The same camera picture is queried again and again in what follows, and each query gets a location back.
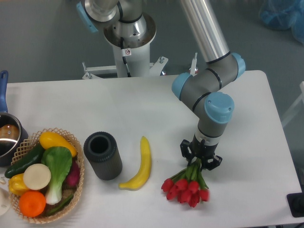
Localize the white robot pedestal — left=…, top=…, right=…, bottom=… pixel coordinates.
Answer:
left=82, top=13, right=169, bottom=79

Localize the white frame at right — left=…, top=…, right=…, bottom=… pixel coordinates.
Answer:
left=281, top=81, right=304, bottom=128

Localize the woven wicker basket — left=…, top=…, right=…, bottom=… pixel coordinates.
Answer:
left=9, top=128, right=85, bottom=224

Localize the blue plastic bag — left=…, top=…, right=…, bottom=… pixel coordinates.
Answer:
left=259, top=0, right=304, bottom=44

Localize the yellow squash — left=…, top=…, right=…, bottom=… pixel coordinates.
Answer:
left=39, top=132, right=77, bottom=157

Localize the white object at left edge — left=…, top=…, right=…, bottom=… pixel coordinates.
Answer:
left=0, top=177, right=10, bottom=216

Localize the purple sweet potato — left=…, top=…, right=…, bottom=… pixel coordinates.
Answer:
left=65, top=160, right=80, bottom=187

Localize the black device at edge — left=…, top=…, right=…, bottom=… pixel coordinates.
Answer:
left=286, top=192, right=304, bottom=218

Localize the red tulip bouquet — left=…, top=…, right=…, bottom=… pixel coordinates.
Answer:
left=161, top=158, right=210, bottom=208

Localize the orange fruit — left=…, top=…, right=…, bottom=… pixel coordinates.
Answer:
left=19, top=191, right=46, bottom=218

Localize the dark grey ribbed vase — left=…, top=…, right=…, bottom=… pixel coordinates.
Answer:
left=84, top=132, right=123, bottom=181

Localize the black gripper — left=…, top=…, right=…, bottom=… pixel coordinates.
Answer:
left=180, top=139, right=222, bottom=171

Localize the green chili pepper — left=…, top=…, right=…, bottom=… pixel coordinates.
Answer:
left=45, top=194, right=74, bottom=217

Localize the yellow banana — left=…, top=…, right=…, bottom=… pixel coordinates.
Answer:
left=118, top=136, right=152, bottom=190

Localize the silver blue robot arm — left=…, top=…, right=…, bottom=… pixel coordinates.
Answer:
left=76, top=0, right=246, bottom=170

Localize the dark green cucumber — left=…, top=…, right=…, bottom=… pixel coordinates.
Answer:
left=4, top=142, right=45, bottom=179

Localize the blue saucepan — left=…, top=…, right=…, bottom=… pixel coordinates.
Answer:
left=0, top=70, right=28, bottom=167

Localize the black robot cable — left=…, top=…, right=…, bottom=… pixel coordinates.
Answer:
left=120, top=37, right=132, bottom=78

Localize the yellow bell pepper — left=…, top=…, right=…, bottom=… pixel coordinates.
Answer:
left=9, top=173, right=30, bottom=196

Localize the green bok choy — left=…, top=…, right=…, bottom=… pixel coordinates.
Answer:
left=41, top=146, right=72, bottom=205

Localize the cream round disc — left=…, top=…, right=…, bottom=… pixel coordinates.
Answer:
left=23, top=163, right=51, bottom=190

